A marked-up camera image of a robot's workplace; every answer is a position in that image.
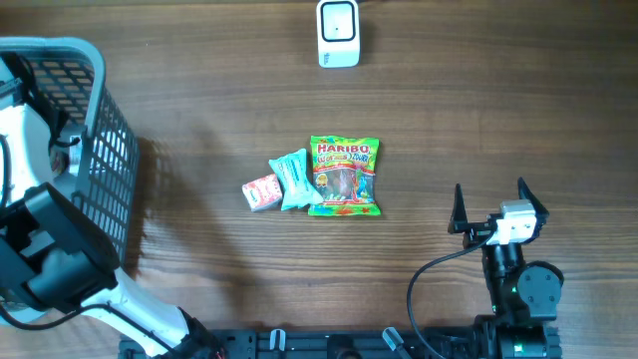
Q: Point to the red small carton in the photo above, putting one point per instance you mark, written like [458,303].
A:
[263,193]

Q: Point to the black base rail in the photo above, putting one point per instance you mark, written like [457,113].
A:
[349,344]

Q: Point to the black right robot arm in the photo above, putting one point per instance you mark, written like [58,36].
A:
[524,294]

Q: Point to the Haribo gummy bag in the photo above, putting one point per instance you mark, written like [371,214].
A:
[344,175]

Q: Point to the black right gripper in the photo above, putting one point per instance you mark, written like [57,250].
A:
[476,230]

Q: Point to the teal snack packet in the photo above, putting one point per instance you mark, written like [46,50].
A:
[291,170]

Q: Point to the white barcode scanner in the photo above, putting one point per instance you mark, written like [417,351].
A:
[338,33]

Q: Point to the grey plastic basket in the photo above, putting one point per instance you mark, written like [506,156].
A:
[99,164]

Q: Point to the white tag on basket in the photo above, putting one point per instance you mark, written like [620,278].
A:
[75,154]

